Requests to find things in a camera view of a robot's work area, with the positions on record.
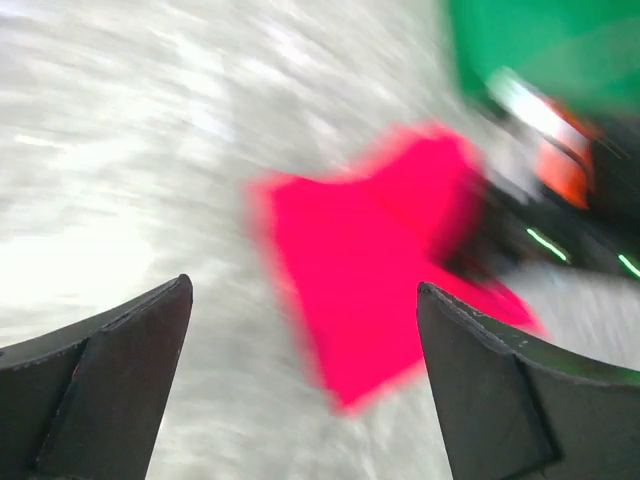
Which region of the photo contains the green plastic bin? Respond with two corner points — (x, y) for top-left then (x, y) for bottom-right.
(443, 1), (639, 114)

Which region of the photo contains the folded orange t shirt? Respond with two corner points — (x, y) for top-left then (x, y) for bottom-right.
(535, 100), (598, 210)

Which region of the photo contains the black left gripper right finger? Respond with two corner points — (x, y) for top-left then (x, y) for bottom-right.
(417, 283), (639, 479)

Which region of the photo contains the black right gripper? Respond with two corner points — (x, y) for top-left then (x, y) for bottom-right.
(451, 115), (639, 280)

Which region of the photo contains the crimson red t shirt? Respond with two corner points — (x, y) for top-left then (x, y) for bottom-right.
(248, 125), (543, 413)

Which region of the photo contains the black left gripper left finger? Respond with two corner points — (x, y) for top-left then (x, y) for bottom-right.
(1, 275), (193, 479)

